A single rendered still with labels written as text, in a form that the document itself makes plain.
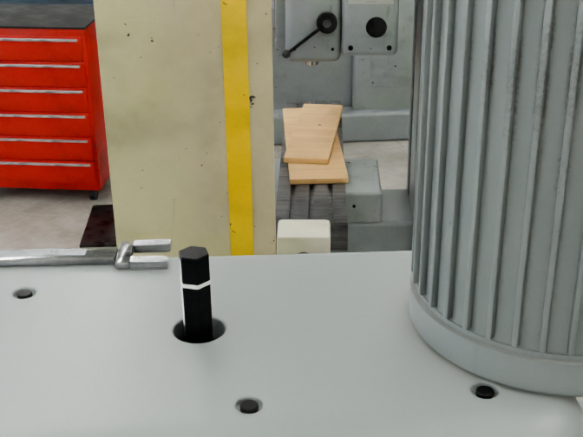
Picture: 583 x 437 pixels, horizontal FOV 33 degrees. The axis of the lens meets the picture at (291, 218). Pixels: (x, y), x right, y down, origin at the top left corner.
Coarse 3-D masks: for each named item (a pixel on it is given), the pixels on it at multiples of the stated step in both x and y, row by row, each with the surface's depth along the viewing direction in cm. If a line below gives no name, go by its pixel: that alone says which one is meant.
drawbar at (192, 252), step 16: (192, 256) 66; (208, 256) 66; (192, 272) 66; (208, 272) 67; (208, 288) 67; (192, 304) 67; (208, 304) 68; (192, 320) 68; (208, 320) 68; (192, 336) 68; (208, 336) 69
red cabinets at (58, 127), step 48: (0, 48) 515; (48, 48) 512; (96, 48) 530; (0, 96) 527; (48, 96) 524; (96, 96) 533; (0, 144) 539; (48, 144) 536; (96, 144) 536; (96, 192) 554
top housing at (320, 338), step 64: (256, 256) 79; (320, 256) 79; (384, 256) 79; (0, 320) 71; (64, 320) 70; (128, 320) 70; (256, 320) 70; (320, 320) 70; (384, 320) 70; (0, 384) 63; (64, 384) 63; (128, 384) 63; (192, 384) 63; (256, 384) 63; (320, 384) 63; (384, 384) 63; (448, 384) 63
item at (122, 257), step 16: (144, 240) 80; (160, 240) 80; (0, 256) 78; (16, 256) 78; (32, 256) 78; (48, 256) 78; (64, 256) 78; (80, 256) 78; (96, 256) 78; (112, 256) 78; (128, 256) 78; (144, 256) 78; (160, 256) 78
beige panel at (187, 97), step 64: (128, 0) 230; (192, 0) 231; (256, 0) 231; (128, 64) 237; (192, 64) 237; (256, 64) 238; (128, 128) 244; (192, 128) 244; (256, 128) 245; (128, 192) 251; (192, 192) 252; (256, 192) 253
